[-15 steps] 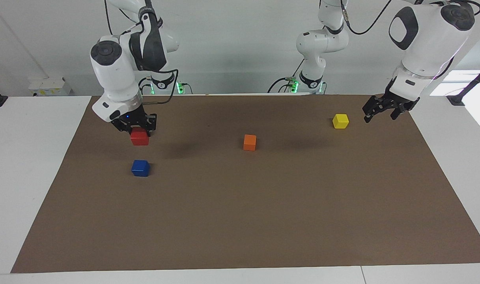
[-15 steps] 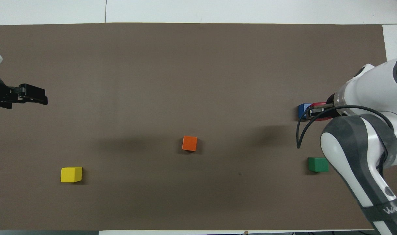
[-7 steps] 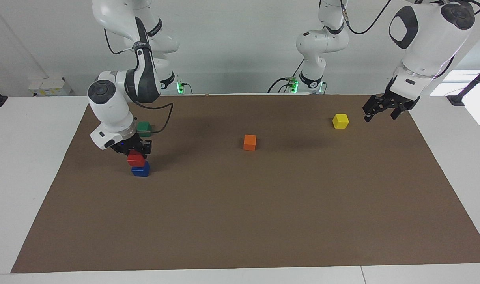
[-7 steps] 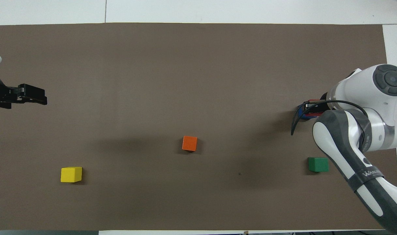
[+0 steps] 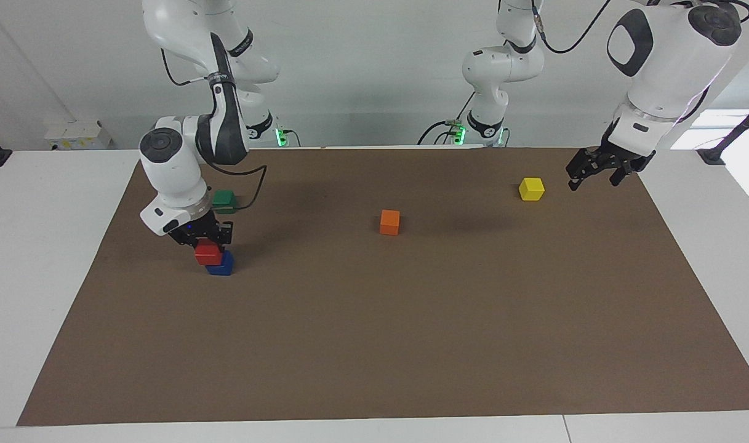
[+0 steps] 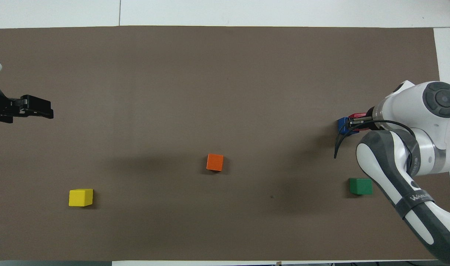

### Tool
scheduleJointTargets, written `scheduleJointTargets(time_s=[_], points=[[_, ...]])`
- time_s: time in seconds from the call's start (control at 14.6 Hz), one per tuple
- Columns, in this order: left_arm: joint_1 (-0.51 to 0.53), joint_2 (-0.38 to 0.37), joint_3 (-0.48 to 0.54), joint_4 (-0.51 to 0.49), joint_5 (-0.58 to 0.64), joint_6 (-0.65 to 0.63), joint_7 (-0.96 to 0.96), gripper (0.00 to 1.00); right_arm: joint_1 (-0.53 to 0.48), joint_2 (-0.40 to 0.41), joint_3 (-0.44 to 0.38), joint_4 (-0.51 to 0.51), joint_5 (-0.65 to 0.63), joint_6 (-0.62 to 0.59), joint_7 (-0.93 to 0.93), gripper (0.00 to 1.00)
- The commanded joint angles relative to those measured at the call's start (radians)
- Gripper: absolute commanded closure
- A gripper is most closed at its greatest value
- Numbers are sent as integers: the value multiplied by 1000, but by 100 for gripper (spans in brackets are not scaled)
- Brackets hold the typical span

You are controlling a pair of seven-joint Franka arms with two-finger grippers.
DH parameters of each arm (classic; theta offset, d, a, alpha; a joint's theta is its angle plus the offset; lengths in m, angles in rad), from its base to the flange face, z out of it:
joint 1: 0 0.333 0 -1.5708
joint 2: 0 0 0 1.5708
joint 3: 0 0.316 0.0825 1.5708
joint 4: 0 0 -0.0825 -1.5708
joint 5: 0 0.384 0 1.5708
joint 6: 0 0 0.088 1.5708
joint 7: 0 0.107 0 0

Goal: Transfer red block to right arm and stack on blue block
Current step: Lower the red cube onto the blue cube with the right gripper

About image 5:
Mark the white wall socket box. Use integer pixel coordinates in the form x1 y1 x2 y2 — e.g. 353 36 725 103
44 119 114 151

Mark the black base cable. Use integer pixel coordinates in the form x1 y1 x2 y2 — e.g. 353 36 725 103
417 91 477 146

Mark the green wooden block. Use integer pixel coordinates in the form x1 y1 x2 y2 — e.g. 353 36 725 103
212 190 239 215

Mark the brown paper table mat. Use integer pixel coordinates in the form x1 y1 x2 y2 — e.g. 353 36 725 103
16 146 749 427

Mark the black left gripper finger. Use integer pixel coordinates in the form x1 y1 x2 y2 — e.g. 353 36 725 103
608 161 641 188
565 148 604 192

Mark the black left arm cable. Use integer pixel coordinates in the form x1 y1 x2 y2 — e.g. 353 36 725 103
530 0 614 55

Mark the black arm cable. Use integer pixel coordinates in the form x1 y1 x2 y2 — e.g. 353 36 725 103
530 0 614 55
223 162 268 212

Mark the blue wooden block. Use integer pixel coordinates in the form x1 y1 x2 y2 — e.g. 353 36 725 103
204 249 235 276

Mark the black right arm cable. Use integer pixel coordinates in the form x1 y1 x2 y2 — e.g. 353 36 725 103
223 162 268 212

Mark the black slanted camera stand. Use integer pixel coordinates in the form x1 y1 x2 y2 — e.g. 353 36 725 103
697 97 749 166

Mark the red wooden block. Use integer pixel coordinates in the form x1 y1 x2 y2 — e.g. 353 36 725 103
194 238 223 266

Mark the yellow wooden block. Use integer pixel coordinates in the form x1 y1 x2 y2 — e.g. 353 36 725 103
518 177 546 202

